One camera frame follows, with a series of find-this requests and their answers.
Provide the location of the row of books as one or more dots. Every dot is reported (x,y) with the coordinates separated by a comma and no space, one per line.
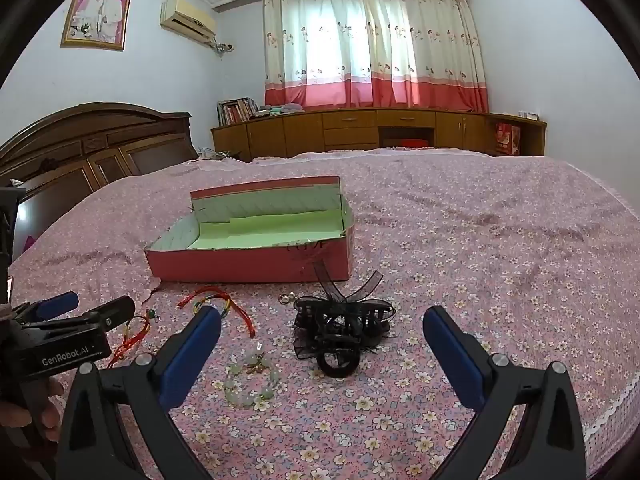
(236,111)

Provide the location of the pink cardboard box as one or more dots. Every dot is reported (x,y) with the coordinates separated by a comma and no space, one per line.
(260,252)

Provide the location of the red gift box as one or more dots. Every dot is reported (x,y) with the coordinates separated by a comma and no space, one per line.
(507,139)

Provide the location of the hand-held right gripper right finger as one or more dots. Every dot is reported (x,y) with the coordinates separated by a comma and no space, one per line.
(452,355)

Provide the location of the black hair scrunchie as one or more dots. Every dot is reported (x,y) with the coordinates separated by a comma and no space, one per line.
(324,366)

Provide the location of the red stool cushion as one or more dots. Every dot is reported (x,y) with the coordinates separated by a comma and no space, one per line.
(411,142)

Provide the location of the folded clothes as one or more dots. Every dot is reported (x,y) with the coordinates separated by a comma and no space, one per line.
(282,108)

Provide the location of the white and pink curtain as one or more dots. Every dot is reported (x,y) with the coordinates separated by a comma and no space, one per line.
(375,50)

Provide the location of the framed wedding photo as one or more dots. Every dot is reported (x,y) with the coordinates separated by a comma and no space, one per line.
(97,10)

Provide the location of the small white boxes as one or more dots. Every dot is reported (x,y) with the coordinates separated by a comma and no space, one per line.
(529,114)

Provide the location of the black lace hair clip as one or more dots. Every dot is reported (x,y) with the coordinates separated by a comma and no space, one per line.
(345,312)

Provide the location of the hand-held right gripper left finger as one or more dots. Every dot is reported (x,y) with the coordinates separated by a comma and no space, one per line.
(192,355)

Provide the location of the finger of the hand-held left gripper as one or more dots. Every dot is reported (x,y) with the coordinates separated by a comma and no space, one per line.
(57,304)
(107,314)

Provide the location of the person's left hand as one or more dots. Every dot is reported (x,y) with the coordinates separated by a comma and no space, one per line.
(35,410)

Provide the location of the dark wooden headboard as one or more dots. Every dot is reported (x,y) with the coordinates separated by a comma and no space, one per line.
(90,145)

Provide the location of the wall air conditioner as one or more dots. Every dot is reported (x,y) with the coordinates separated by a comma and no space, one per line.
(187,17)

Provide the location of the pink floral bedspread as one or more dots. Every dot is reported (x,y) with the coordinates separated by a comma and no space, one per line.
(475,240)

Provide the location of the long wooden cabinet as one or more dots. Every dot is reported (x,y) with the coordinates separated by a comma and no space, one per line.
(300,132)

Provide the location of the small metal rings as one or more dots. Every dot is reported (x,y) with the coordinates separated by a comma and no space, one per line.
(286,298)

